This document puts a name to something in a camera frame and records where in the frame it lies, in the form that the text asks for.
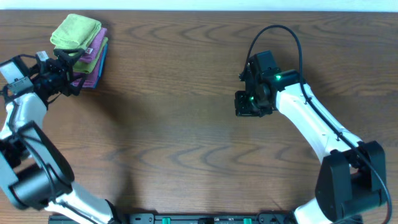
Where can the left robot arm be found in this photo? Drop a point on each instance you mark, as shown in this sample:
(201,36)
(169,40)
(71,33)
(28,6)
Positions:
(34,174)

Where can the blue folded cloth at bottom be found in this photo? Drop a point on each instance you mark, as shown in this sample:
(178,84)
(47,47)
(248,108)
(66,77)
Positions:
(101,68)

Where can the top purple folded cloth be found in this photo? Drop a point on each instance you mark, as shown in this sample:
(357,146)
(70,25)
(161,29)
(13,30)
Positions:
(95,47)

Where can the light green microfiber cloth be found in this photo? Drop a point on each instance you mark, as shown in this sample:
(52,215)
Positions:
(75,32)

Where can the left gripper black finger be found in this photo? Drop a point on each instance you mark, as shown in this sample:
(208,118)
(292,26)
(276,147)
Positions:
(69,56)
(69,88)

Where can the lower purple folded cloth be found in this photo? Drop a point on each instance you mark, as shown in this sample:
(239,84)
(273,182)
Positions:
(91,77)

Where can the purple folded cloth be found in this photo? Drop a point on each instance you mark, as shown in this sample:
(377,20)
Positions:
(91,77)
(95,47)

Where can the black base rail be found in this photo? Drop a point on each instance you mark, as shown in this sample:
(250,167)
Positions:
(264,218)

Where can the green folded cloth in stack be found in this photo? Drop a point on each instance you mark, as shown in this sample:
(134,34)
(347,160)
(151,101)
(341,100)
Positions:
(84,67)

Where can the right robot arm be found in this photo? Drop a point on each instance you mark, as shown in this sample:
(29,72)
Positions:
(352,177)

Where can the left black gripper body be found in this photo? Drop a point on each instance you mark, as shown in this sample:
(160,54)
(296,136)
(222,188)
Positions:
(64,74)

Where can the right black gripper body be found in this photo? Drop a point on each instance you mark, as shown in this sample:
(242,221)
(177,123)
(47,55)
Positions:
(249,105)

